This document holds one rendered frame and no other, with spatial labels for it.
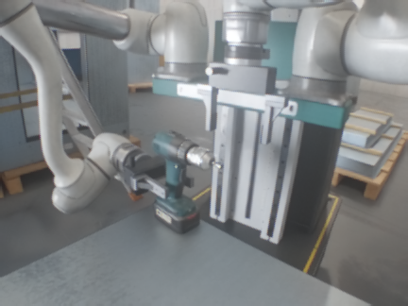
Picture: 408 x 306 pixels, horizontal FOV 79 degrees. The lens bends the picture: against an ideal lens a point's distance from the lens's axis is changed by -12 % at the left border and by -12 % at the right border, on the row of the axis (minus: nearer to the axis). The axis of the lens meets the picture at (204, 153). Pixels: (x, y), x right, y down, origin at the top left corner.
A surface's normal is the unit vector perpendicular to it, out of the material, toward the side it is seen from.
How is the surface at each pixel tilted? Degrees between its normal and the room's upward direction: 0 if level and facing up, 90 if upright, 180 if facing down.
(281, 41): 90
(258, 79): 90
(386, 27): 96
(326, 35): 87
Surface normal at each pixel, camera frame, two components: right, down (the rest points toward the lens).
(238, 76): -0.57, 0.29
